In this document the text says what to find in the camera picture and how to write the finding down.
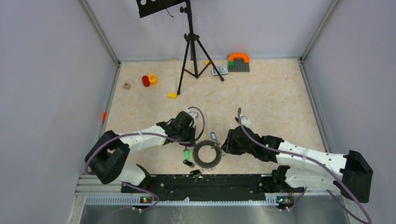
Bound blue plastic key tag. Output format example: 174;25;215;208
210;132;217;140

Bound black plastic key tag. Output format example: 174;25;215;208
183;160;195;168

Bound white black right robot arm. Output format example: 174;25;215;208
221;126;373;203

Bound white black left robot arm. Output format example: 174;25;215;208
85;109;199;193

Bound yellow lego brick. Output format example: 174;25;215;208
167;93;177;99

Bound yellow plastic cylinder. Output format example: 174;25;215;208
148;74;157;85

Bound red plastic cylinder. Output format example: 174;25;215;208
141;76;151;87

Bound small wooden block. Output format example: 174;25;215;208
123;82;131;90

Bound blue playing card box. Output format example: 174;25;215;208
212;65;228;76

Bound grey lego baseplate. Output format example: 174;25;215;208
228;59;250;72

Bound orange plastic arch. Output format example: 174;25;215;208
228;53;250;63

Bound black tripod stand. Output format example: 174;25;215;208
177;0;225;96

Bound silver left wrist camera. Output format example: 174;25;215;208
188;112;199;122

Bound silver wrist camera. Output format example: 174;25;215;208
188;112;199;122
240;116;252;128

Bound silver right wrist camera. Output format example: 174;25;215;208
240;116;252;128

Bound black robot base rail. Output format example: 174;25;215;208
120;170;304;202

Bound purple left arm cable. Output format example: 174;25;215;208
84;106;206;212

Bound black perforated mount plate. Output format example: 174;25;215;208
136;0;185;18

